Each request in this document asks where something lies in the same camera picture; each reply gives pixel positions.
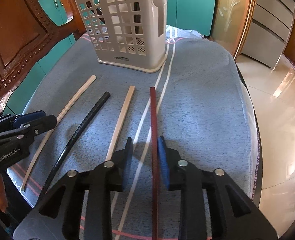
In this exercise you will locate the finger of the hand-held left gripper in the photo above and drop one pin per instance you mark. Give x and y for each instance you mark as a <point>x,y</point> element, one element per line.
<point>35,116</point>
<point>45,123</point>

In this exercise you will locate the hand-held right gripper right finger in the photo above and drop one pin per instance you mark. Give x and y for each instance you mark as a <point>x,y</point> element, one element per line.
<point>163,165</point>

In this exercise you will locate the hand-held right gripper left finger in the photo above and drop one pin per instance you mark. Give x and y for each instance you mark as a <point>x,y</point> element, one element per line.
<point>128,155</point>

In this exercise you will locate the beige chopstick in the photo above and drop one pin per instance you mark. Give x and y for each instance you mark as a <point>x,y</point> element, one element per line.
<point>121,120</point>

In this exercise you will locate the white textured chopstick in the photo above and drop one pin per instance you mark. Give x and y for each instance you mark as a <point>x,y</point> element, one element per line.
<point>75,97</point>

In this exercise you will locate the black chopstick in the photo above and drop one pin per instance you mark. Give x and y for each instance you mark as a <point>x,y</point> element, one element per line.
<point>88,118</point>

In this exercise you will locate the dark red chopstick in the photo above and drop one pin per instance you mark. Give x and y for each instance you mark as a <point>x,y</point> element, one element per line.
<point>153,117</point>

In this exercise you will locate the white plastic utensil basket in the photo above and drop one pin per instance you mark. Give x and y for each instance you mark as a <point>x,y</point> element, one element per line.
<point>112,55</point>

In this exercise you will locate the brown studded wooden chair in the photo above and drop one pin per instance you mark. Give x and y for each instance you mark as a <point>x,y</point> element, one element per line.
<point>12,42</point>

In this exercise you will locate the blue striped towel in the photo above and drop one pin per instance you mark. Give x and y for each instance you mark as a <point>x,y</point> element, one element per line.
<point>200,92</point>

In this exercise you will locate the etched glass door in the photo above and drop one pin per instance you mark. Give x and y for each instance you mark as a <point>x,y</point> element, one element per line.
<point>227,12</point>

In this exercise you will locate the grey drawer cabinet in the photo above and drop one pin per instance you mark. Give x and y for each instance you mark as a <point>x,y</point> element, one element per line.
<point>267,30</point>

